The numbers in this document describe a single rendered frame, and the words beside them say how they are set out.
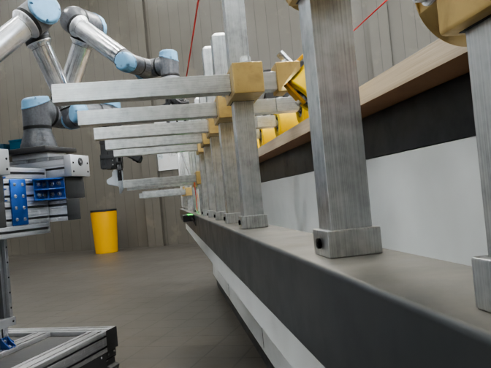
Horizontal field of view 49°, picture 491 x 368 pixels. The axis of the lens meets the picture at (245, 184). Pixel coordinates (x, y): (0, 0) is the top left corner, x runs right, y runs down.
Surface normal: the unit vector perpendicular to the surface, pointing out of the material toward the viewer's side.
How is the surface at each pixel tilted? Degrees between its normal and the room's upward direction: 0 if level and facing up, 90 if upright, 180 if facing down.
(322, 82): 90
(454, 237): 90
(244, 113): 90
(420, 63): 90
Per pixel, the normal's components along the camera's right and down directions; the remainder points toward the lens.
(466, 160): -0.99, 0.09
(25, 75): -0.28, 0.00
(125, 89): 0.14, -0.04
